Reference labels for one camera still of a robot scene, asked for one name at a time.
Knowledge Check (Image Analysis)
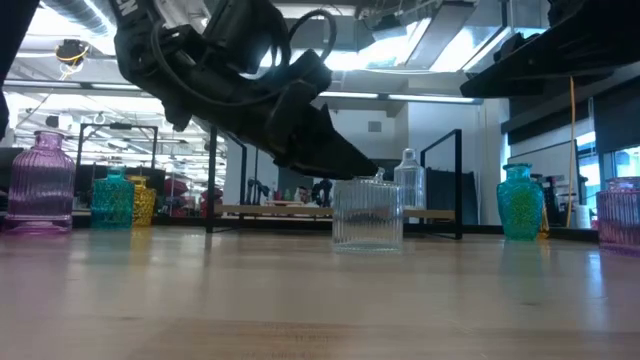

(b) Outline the distant black robot rig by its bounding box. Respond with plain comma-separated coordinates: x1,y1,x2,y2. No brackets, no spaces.
243,144,334,209

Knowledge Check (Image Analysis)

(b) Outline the clear ribbed cylindrical glass vase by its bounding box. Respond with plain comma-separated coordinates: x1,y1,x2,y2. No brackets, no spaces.
331,167,405,255

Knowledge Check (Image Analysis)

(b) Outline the pink wide-mouthed cylinder glass vase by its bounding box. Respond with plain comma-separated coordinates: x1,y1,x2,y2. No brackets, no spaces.
596,176,640,252

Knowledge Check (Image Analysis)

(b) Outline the pink ribbed narrow-necked glass vase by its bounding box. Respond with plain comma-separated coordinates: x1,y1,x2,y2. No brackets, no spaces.
3,129,78,235

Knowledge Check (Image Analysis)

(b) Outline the clear tall-necked glass vase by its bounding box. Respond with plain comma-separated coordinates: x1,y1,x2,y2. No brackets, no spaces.
393,147,427,211

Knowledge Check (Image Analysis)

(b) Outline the teal bulbous flared glass vase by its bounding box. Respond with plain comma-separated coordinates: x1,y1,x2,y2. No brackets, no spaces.
495,162,545,241

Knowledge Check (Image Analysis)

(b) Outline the black monitor panel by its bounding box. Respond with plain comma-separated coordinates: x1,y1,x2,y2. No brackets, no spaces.
424,167,480,226

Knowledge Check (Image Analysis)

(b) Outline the yellow diamond-pattern glass vase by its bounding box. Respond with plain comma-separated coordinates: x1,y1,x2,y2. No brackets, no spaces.
127,174,158,227

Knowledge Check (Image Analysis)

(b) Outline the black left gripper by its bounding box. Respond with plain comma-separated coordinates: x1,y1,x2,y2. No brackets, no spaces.
167,0,380,181

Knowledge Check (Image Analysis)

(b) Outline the yellow hanging cord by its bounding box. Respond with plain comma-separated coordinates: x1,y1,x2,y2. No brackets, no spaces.
566,74,577,230

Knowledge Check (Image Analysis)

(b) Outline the teal square diamond-pattern glass vase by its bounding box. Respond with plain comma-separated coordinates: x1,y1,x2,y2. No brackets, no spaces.
90,167,136,230

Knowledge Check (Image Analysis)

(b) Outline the white bin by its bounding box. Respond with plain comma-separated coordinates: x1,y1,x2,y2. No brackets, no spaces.
574,203,595,230

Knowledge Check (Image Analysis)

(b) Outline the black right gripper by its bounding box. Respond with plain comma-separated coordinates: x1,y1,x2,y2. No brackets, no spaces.
459,0,640,99

